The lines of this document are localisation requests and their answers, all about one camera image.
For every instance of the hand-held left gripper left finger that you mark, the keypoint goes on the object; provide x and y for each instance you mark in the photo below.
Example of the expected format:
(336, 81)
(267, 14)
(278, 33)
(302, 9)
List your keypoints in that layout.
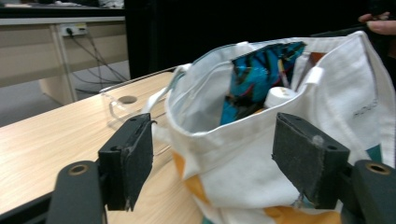
(127, 161)

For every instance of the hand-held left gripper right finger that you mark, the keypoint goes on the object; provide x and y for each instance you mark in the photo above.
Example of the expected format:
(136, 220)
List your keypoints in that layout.
(308, 161)

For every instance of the clear plastic tray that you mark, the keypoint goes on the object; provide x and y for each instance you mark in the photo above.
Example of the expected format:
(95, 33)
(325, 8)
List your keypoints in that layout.
(115, 109)

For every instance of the white tote bag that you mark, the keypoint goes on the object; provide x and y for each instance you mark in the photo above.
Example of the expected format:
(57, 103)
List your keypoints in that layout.
(249, 168)

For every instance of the white-capped drink bottle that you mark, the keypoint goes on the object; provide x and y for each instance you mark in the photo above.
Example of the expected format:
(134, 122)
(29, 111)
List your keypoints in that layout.
(278, 95)

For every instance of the blue chip bag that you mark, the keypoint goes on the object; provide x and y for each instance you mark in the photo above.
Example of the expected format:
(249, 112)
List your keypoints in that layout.
(258, 74)

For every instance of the brown carton box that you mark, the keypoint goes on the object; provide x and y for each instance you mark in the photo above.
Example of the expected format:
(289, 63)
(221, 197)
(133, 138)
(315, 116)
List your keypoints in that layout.
(314, 59)

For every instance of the black curtain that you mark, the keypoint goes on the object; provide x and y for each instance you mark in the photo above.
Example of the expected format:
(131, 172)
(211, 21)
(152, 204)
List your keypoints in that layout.
(186, 31)

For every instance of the beige desk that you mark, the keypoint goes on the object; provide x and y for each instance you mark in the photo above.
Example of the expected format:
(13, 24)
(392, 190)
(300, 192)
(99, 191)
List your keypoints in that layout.
(28, 40)

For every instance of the wall power socket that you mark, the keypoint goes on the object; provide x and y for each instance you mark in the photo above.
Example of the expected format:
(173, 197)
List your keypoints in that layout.
(74, 29)

